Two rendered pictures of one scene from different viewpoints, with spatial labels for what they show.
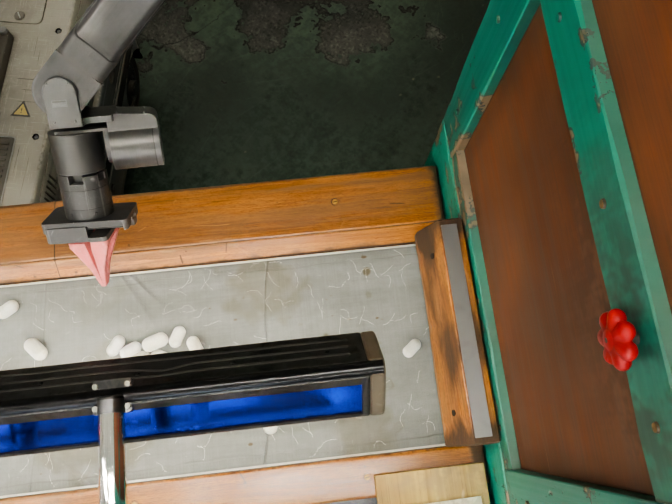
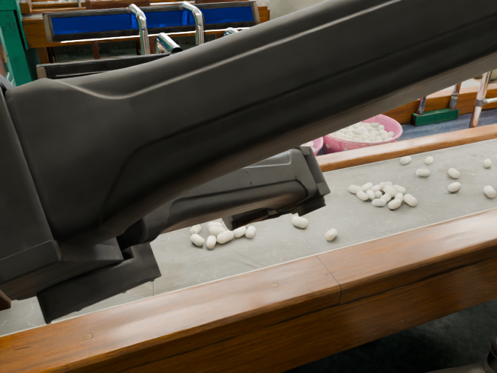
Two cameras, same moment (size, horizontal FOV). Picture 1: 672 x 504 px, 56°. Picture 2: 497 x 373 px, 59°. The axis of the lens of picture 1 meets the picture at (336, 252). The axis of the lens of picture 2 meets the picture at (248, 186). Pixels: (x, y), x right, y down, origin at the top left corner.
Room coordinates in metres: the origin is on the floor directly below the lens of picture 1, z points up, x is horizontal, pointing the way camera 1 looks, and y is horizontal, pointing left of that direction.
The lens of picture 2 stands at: (0.84, 0.17, 1.31)
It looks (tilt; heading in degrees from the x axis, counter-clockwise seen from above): 30 degrees down; 170
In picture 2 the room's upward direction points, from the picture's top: straight up
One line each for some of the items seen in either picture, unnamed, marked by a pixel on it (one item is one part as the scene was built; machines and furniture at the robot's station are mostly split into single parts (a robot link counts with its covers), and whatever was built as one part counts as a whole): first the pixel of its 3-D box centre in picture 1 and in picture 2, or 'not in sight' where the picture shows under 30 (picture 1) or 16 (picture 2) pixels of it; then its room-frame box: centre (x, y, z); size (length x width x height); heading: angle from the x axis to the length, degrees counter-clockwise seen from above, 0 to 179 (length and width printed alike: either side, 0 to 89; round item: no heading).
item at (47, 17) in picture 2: not in sight; (157, 19); (-0.55, 0.14, 1.08); 0.62 x 0.08 x 0.07; 101
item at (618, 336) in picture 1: (621, 339); not in sight; (0.08, -0.20, 1.24); 0.04 x 0.02 x 0.04; 11
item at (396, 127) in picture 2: not in sight; (356, 138); (-0.39, 0.73, 0.72); 0.27 x 0.27 x 0.10
